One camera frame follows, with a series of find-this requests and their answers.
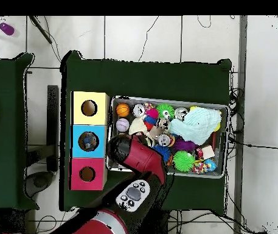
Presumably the large green fuzzy eyed ball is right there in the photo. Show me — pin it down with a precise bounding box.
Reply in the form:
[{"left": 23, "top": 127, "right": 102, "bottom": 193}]
[{"left": 172, "top": 150, "right": 196, "bottom": 172}]

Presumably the light blue cloth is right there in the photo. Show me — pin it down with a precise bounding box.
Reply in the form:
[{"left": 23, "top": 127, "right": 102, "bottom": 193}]
[{"left": 169, "top": 107, "right": 223, "bottom": 146}]

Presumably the shallow metal mesh bin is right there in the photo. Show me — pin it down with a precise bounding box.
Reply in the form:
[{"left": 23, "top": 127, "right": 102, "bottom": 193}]
[{"left": 105, "top": 96, "right": 231, "bottom": 180}]

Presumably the wooden box with three holes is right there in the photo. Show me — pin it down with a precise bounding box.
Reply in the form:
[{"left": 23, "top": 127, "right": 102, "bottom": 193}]
[{"left": 70, "top": 91, "right": 111, "bottom": 191}]

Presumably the white toy baseball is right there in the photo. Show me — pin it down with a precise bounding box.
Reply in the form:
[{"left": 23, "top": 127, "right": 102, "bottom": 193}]
[{"left": 116, "top": 118, "right": 130, "bottom": 132}]

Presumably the orange toy basketball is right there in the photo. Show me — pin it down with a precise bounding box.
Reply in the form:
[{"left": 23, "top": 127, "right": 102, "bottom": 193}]
[{"left": 116, "top": 103, "right": 131, "bottom": 118}]

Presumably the small green fuzzy eyed ball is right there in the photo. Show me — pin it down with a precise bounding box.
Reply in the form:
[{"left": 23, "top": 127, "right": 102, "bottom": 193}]
[{"left": 156, "top": 103, "right": 176, "bottom": 120}]

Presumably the purple spiky ball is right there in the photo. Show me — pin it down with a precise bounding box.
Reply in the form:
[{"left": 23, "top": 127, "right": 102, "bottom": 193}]
[{"left": 171, "top": 138, "right": 198, "bottom": 153}]

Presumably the dark green tablecloth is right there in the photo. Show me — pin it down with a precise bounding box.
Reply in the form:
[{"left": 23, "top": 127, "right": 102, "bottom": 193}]
[
  {"left": 59, "top": 50, "right": 232, "bottom": 211},
  {"left": 0, "top": 52, "right": 40, "bottom": 211}
]

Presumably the black rod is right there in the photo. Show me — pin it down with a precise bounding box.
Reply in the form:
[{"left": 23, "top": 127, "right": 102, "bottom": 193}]
[{"left": 29, "top": 15, "right": 54, "bottom": 44}]

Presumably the purple bottle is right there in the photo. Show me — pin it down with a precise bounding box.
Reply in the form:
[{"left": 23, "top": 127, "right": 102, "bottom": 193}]
[{"left": 0, "top": 22, "right": 15, "bottom": 37}]

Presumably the black power cable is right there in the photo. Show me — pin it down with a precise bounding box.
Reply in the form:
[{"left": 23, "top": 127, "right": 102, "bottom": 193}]
[{"left": 228, "top": 138, "right": 278, "bottom": 150}]

